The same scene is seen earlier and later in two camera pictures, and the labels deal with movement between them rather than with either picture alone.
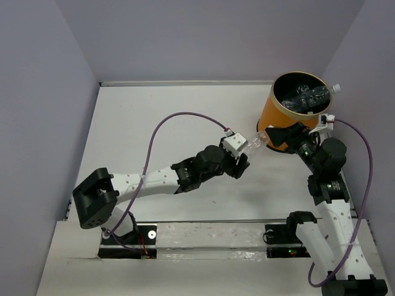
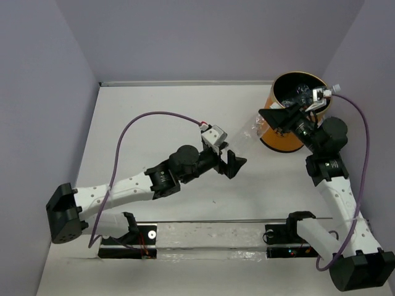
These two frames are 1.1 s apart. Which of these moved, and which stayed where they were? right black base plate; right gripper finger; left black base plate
Moved: right gripper finger
Stayed: left black base plate; right black base plate
